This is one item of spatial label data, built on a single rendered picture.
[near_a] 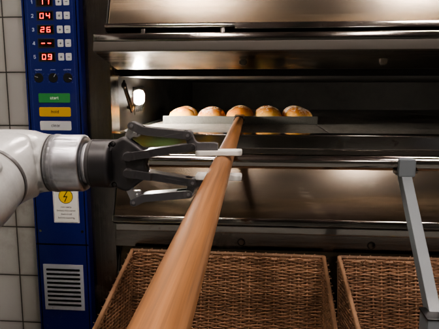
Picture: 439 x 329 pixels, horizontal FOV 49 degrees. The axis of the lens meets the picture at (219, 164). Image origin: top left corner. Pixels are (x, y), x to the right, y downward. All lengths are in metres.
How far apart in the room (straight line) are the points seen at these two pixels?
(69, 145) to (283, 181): 0.76
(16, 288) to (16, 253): 0.11
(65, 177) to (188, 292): 0.50
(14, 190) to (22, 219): 0.84
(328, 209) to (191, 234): 1.03
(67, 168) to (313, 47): 0.68
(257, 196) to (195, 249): 1.04
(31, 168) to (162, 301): 0.53
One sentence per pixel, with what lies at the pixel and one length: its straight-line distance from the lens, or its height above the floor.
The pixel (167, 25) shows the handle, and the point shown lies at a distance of 1.26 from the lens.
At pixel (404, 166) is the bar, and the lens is 0.99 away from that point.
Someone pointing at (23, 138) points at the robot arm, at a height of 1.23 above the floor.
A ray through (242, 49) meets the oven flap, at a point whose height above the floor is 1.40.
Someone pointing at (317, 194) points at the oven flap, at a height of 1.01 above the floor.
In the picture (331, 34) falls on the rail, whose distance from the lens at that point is 1.20.
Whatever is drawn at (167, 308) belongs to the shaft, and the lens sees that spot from 0.24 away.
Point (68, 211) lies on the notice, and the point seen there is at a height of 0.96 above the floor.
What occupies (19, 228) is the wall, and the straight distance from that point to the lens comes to 1.56.
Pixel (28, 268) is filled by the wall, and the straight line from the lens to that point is 1.59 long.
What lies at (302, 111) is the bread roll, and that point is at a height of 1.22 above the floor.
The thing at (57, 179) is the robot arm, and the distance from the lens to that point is 0.76.
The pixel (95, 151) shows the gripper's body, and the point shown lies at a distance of 0.74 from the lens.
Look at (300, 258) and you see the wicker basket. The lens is 1.37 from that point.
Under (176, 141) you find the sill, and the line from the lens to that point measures 1.36.
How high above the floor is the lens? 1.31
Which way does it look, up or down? 9 degrees down
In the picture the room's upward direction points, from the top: straight up
